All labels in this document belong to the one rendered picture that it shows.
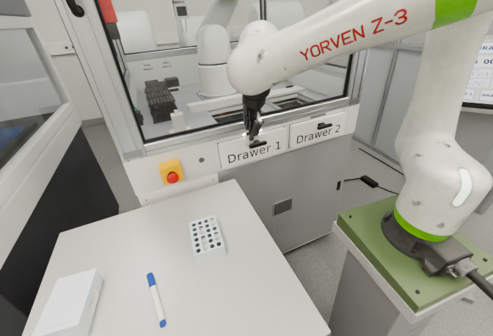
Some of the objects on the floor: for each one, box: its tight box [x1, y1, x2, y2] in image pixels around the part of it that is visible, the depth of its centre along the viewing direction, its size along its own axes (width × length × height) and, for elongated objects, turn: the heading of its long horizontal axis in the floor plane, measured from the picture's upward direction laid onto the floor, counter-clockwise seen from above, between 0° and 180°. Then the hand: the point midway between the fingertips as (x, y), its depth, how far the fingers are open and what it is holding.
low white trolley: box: [22, 179, 332, 336], centre depth 80 cm, size 58×62×76 cm
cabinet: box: [137, 132, 353, 255], centre depth 156 cm, size 95×103×80 cm
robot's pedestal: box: [324, 221, 493, 336], centre depth 82 cm, size 30×30×76 cm
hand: (249, 137), depth 85 cm, fingers closed
